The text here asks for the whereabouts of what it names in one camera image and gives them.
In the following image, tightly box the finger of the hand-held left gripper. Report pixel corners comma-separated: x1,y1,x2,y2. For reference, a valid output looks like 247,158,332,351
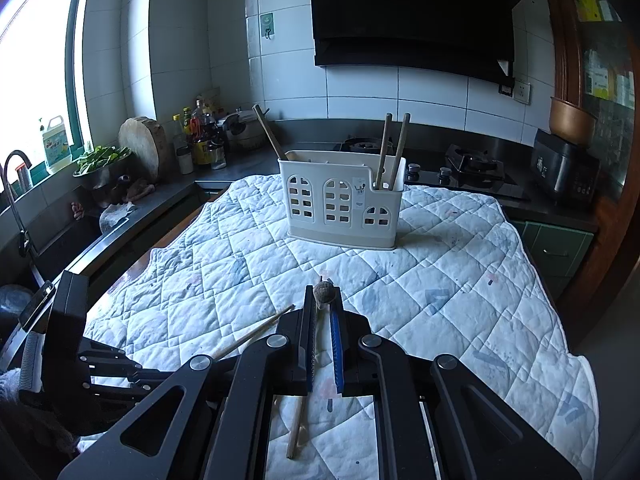
77,349,147,377
82,372,172,404

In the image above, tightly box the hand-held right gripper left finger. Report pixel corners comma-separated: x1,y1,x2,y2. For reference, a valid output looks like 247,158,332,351
57,287,322,480

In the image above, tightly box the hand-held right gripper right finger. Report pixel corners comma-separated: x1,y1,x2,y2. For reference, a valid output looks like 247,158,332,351
329,287,583,480

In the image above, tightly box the small brown round lump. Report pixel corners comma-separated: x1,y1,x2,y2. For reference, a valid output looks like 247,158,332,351
312,275,337,307

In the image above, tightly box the white plastic utensil holder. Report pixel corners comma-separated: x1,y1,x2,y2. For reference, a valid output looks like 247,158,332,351
277,150,403,251

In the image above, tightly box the black smartphone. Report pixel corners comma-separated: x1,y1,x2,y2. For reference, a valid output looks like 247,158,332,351
19,280,56,332

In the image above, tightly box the dark sink basin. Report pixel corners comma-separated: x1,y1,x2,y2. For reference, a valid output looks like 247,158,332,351
30,210,108,281

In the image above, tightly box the black faucet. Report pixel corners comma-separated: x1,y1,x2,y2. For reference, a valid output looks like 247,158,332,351
0,150,37,261

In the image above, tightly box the white rag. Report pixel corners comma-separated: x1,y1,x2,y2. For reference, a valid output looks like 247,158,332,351
99,201,137,233

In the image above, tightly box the white quilted mat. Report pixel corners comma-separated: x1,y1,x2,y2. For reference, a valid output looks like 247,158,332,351
82,174,598,480

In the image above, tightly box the metal bowl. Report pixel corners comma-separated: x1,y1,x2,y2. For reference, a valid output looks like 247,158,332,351
72,152,133,191

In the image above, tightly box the white detergent jug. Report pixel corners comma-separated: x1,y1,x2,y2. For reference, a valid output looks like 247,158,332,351
44,115,69,175

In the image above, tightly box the round wooden cutting board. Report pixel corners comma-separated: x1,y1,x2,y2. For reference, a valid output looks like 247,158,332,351
118,116,167,184

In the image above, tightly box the green base cabinet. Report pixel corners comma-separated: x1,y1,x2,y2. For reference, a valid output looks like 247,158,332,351
195,182,231,206
510,220,596,301

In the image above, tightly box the metal pressure cooker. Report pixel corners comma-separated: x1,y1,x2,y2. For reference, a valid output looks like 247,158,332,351
220,107,268,151

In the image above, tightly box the red liquid bottle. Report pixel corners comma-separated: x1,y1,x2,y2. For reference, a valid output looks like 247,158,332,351
192,99,208,142

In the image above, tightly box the black gas stove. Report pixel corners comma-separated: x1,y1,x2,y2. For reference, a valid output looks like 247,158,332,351
335,136,530,202

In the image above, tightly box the window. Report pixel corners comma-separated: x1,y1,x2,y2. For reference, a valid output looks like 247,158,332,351
0,0,96,196

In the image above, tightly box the black rice cooker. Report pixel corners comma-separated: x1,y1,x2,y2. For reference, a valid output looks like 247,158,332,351
530,128,602,207

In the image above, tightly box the copper inner pot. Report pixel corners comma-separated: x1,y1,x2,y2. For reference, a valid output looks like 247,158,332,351
549,96,599,148

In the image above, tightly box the black range hood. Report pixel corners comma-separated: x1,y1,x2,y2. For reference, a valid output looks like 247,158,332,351
290,0,536,83

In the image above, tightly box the wooden glass-door cabinet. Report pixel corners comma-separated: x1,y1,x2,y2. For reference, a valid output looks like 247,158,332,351
537,0,640,321

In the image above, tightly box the stack of small boxes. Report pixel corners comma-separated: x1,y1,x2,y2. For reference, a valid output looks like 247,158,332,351
575,0,636,106

